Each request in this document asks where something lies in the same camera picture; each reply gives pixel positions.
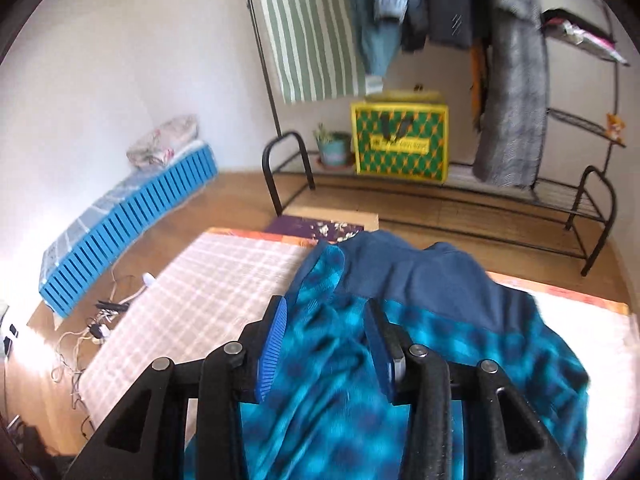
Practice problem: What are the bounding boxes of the purple floral mat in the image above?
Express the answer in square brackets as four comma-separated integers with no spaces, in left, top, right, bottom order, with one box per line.
[266,214,364,243]

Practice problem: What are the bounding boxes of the folded clothes on shelf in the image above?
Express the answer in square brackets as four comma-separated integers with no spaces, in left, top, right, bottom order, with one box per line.
[541,9,629,66]

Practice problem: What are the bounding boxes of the white power strip cables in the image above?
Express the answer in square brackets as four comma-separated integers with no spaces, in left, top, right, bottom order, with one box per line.
[49,259,156,411]

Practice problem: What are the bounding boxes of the yellow green patterned box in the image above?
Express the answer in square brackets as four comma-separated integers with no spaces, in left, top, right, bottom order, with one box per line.
[350,90,449,183]

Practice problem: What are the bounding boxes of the green striped hanging cloth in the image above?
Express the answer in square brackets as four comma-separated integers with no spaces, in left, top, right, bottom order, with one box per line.
[260,0,382,104]

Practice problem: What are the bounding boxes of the pink checkered bed cover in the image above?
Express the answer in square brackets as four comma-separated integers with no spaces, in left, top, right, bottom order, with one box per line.
[79,228,639,479]

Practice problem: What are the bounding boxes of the potted plant teal pot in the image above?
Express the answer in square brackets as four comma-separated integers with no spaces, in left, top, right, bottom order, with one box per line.
[314,124,352,168]

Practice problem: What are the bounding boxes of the dark hanging suit jacket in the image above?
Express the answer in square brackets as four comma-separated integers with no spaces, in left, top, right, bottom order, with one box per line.
[401,0,491,52]

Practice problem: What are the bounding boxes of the small teddy bear toy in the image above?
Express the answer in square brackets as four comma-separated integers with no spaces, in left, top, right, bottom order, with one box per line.
[605,114,626,145]

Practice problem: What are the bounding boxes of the blue denim hanging jacket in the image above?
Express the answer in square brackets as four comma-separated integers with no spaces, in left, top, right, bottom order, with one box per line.
[349,0,428,77]

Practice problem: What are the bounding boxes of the teal plaid flannel jacket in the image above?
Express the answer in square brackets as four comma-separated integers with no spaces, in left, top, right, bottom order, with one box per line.
[186,231,589,479]

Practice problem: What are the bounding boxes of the floral folded quilt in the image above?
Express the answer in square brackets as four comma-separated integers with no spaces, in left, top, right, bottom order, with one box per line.
[126,115,198,169]

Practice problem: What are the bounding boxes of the black metal clothes rack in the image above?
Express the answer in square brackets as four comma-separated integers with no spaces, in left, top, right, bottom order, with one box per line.
[246,0,625,276]

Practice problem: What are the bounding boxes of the grey plaid hanging coat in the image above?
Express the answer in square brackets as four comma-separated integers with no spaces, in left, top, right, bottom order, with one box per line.
[473,0,549,188]

